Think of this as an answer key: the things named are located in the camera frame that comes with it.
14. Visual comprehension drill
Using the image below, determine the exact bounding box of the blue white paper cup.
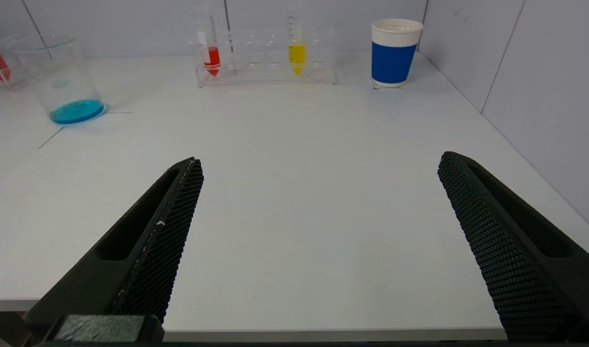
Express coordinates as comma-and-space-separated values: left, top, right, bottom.
371, 19, 424, 88

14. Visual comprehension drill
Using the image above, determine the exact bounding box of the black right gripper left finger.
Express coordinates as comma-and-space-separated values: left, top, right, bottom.
25, 157, 204, 338

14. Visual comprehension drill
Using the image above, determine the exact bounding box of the yellow pigment test tube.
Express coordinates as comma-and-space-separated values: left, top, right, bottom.
287, 0, 307, 76

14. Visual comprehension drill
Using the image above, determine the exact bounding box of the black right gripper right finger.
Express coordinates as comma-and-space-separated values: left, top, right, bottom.
437, 151, 589, 342

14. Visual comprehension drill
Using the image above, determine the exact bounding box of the red pigment tube white label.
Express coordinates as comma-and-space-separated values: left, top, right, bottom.
195, 0, 222, 78

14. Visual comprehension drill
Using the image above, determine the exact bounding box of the clear glass beaker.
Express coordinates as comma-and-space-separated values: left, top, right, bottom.
6, 35, 107, 125

